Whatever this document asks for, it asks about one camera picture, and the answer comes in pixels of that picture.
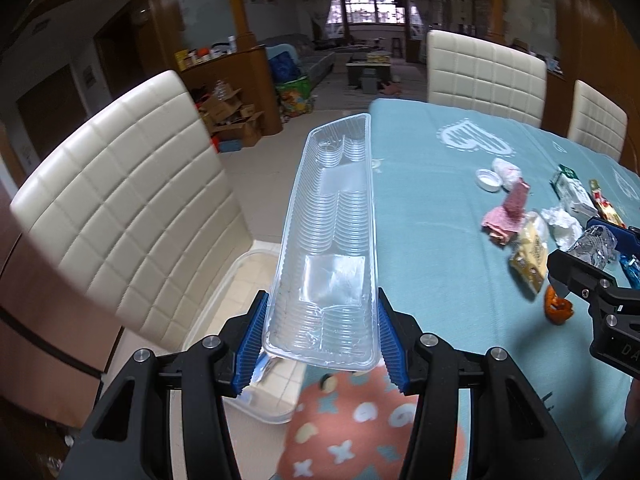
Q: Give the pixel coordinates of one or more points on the blue wrapper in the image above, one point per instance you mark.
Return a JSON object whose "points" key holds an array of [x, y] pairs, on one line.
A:
{"points": [[632, 267]]}

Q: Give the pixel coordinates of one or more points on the open cardboard box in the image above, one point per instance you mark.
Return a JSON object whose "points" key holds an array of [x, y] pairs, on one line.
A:
{"points": [[247, 130]]}

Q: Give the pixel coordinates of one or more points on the pink cloth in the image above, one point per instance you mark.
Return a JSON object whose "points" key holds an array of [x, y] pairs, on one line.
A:
{"points": [[391, 89]]}

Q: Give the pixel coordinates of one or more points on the coffee table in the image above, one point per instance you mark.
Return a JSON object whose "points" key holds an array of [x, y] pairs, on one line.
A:
{"points": [[367, 62]]}

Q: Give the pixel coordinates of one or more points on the clear plastic storage bin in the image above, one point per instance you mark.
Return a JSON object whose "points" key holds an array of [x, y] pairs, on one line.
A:
{"points": [[240, 300]]}

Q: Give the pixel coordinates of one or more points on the yellow snack packet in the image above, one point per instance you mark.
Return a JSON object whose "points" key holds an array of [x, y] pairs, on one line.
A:
{"points": [[532, 255]]}

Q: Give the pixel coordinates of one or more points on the white crumpled tissue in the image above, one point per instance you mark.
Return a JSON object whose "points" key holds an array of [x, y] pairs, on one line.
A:
{"points": [[565, 227]]}

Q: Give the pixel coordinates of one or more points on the green white carton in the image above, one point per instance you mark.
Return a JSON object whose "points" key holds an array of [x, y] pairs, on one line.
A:
{"points": [[570, 190]]}

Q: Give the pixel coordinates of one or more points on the cream quilted dining chair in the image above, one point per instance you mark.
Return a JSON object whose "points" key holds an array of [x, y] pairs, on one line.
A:
{"points": [[125, 200], [597, 117], [485, 75]]}

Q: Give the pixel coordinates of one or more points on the cardboard boxes pile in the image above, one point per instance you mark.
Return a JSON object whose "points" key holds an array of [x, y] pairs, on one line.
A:
{"points": [[220, 105]]}

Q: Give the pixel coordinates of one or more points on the teal tablecloth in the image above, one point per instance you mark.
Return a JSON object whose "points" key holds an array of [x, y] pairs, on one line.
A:
{"points": [[425, 210]]}

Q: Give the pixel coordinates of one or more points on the white bottle cap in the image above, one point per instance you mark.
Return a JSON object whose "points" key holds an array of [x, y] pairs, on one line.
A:
{"points": [[488, 180]]}

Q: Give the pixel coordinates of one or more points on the window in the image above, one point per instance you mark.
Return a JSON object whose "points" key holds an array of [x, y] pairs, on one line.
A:
{"points": [[367, 7]]}

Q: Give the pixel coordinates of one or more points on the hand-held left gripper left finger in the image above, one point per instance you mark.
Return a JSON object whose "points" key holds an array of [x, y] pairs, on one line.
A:
{"points": [[252, 340]]}

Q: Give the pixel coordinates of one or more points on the grey sofa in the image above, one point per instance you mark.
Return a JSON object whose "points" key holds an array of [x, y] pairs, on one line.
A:
{"points": [[317, 62]]}

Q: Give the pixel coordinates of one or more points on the clear plastic tray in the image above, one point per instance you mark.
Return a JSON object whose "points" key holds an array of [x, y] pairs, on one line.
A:
{"points": [[325, 235]]}

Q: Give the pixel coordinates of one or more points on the pink checkered wrapper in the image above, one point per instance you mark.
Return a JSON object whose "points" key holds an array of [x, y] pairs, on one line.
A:
{"points": [[510, 215]]}

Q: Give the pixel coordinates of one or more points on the small blue box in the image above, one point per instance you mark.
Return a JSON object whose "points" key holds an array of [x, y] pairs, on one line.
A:
{"points": [[231, 147]]}

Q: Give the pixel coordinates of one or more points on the red gold wrapper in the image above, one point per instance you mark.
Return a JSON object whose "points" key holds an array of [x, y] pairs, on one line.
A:
{"points": [[602, 200]]}

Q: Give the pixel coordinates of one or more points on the green yellow printed bag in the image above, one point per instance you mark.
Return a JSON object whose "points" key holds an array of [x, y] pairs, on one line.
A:
{"points": [[295, 97]]}

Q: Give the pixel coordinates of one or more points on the white pink crumpled wrapper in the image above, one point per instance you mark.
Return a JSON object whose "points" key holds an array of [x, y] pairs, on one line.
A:
{"points": [[507, 170]]}

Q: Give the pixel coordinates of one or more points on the blue bag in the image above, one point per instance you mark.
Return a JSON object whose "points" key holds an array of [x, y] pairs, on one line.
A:
{"points": [[282, 65]]}

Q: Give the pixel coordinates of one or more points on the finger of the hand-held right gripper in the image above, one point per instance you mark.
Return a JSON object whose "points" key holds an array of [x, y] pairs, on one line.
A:
{"points": [[607, 224], [575, 275]]}

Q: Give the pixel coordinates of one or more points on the clear plastic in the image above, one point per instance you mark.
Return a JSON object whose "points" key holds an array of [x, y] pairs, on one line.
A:
{"points": [[595, 245]]}

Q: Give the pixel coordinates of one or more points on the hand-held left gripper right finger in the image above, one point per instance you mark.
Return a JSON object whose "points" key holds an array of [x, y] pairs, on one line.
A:
{"points": [[392, 350]]}

